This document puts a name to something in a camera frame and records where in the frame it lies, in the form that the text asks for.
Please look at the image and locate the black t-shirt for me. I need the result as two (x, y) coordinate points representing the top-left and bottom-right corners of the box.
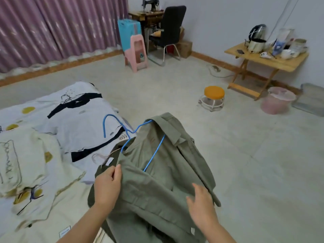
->
(47, 93), (135, 163)

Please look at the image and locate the stack of white dishes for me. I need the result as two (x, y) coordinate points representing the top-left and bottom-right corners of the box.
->
(290, 38), (309, 54)

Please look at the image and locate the grey plastic tray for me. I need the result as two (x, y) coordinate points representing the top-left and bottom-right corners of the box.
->
(291, 83), (324, 117)

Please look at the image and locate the white power strip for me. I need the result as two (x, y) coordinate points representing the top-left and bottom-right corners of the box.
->
(209, 64), (234, 78)

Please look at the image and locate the person's left forearm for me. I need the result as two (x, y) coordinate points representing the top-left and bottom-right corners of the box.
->
(57, 199), (112, 243)

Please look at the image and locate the orange round stool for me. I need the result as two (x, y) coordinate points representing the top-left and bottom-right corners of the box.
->
(198, 86), (225, 112)

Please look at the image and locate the purple curtain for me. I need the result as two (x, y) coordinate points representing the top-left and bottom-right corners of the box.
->
(0, 0), (130, 74)

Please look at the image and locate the cardboard box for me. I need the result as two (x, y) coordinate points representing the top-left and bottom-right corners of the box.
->
(174, 27), (193, 59)

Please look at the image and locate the pink plastic bucket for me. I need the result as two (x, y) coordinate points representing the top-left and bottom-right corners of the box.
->
(261, 86), (297, 115)

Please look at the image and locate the white jug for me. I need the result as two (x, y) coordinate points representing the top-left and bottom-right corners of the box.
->
(278, 28), (295, 44)

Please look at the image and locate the wooden folding table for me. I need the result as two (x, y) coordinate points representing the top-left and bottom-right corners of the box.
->
(224, 43), (309, 101)

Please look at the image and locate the sage green shirt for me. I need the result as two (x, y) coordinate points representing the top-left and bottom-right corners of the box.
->
(87, 112), (222, 243)

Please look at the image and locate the black wire hanger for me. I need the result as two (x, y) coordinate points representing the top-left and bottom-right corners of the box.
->
(60, 94), (84, 105)
(16, 181), (49, 215)

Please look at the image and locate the blue cup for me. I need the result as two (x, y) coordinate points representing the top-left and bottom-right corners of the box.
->
(272, 40), (287, 56)

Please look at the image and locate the black sewing machine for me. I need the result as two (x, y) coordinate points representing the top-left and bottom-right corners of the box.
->
(141, 0), (160, 12)

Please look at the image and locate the dark side table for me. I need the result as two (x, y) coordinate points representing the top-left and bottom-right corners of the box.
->
(128, 10), (165, 45)

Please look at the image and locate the person's left hand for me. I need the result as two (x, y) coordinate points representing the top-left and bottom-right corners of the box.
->
(93, 164), (123, 208)

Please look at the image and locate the teal box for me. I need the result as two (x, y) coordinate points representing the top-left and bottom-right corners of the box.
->
(117, 19), (142, 52)

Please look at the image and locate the pink hanger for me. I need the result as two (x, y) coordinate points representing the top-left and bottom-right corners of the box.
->
(92, 149), (121, 166)

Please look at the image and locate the pale yellow polo shirt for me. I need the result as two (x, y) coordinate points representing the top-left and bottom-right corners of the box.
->
(0, 184), (116, 243)

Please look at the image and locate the cream lace-up knit sweater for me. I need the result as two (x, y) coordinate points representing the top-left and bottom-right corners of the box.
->
(0, 128), (86, 199)

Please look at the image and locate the blue plastic hanger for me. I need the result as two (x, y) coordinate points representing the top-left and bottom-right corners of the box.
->
(102, 114), (166, 172)

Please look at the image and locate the white printed t-shirt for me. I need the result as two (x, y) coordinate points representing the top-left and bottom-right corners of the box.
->
(38, 97), (128, 155)

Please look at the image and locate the white bowl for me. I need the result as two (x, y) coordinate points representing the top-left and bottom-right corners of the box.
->
(280, 49), (296, 60)

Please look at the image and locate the black office chair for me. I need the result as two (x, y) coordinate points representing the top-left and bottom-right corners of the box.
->
(147, 5), (187, 66)

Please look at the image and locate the pink plastic chair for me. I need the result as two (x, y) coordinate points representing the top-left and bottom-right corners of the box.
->
(124, 34), (149, 73)

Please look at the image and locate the person's right hand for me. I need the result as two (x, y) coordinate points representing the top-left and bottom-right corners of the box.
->
(186, 183), (221, 231)

